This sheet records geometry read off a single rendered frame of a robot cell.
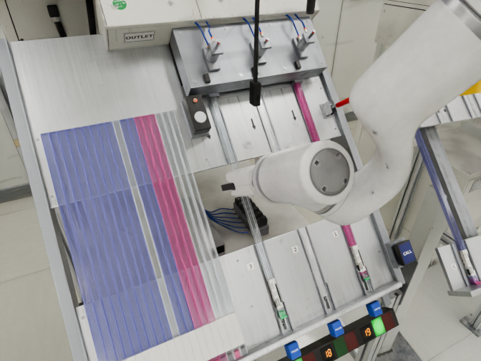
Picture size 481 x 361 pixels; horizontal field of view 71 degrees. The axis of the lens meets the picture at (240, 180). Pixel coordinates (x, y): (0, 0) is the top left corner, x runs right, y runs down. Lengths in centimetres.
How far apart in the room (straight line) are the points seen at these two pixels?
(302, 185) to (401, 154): 12
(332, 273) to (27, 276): 163
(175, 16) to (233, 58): 14
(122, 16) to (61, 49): 14
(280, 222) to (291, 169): 71
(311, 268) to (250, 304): 16
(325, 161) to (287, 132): 38
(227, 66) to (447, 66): 47
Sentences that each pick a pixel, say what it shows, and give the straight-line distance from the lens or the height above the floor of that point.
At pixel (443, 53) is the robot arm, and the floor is 129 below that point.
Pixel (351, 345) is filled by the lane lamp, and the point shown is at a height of 65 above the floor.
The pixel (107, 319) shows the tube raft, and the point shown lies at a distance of 68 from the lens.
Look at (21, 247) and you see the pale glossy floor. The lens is 228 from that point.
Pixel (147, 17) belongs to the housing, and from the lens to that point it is 75.
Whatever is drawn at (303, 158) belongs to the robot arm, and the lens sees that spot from 43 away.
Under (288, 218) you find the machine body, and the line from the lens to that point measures 116.
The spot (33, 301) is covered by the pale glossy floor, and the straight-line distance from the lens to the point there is 196.
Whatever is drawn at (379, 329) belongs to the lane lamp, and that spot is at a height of 65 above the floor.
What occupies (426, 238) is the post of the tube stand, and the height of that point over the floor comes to 65.
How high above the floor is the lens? 137
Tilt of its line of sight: 34 degrees down
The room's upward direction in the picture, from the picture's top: straight up
